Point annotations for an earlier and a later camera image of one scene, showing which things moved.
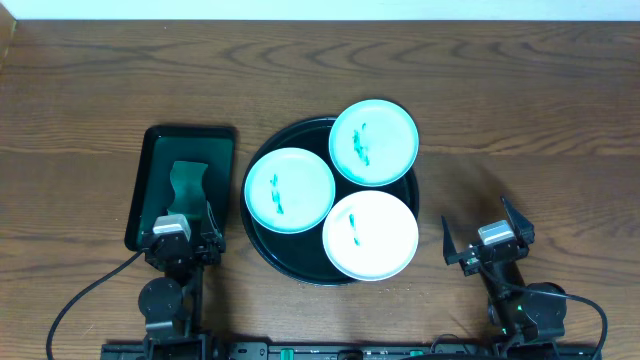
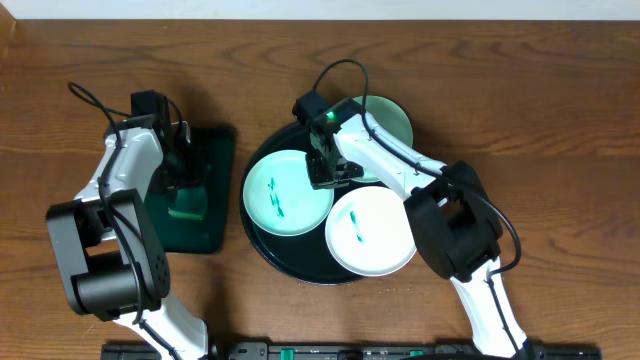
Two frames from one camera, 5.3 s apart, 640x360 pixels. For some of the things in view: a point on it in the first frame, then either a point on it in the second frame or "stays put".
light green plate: (289, 190) stays put
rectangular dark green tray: (161, 147) stays put
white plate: (370, 235) stays put
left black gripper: (211, 243) → (176, 176)
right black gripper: (524, 229) → (319, 180)
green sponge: (187, 182) stays put
